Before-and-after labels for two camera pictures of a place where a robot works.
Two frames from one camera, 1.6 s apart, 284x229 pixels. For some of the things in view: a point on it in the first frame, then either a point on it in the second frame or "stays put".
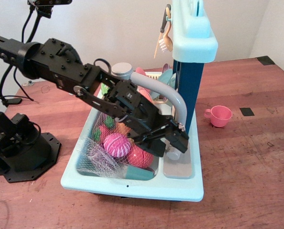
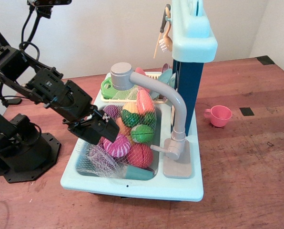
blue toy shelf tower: x=194 y=44 stays put
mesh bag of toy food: x=113 y=150 stays put
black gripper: x=141 y=120 -> x=73 y=102
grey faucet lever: x=173 y=153 stays put
